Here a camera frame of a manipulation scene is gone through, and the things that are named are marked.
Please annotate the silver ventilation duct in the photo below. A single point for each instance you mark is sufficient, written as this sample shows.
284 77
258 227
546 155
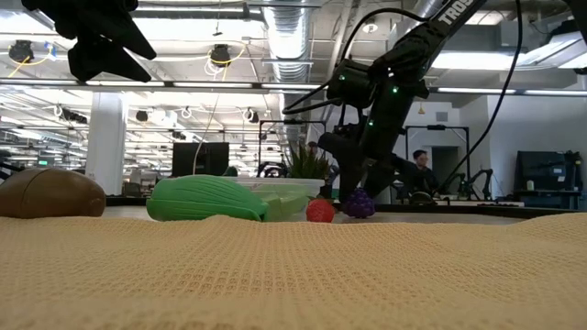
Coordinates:
289 46

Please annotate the black background robot arm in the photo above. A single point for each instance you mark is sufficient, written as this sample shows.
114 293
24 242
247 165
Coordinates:
273 170
477 181

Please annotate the clear plastic tupperware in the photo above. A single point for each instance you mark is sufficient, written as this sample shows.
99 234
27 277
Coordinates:
316 185

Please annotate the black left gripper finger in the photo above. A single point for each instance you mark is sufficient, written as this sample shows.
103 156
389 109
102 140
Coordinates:
126 43
105 62

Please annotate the green ribbed toy vegetable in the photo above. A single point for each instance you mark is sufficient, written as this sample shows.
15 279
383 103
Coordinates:
202 199

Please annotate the person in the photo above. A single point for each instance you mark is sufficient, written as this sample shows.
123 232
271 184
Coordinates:
424 179

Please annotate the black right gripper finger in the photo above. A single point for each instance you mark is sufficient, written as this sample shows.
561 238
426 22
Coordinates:
378 181
351 181

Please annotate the white building column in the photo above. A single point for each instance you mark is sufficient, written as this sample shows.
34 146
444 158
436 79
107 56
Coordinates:
106 137

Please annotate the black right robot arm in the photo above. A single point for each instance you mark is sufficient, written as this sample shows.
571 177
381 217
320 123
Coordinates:
413 50

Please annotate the succulent plant in black pot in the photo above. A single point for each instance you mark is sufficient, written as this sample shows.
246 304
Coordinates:
305 167

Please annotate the purple toy grapes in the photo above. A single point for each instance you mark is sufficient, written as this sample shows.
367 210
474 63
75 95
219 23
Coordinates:
359 207

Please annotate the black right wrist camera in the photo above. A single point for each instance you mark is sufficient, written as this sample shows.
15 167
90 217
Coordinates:
335 146

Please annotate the black background gantry frame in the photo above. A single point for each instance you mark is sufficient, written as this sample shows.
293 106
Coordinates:
293 122
435 127

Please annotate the red toy strawberry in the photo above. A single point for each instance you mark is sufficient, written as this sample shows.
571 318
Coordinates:
320 212

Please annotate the overhead light bar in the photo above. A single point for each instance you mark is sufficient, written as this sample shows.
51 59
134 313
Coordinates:
206 84

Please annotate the yellow waffle cloth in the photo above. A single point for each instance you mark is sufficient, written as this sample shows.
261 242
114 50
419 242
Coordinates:
293 275

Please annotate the light green toy vegetable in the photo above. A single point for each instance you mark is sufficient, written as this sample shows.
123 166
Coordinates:
284 204

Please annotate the brown toy kiwi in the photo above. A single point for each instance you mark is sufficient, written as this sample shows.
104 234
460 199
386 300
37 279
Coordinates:
50 194

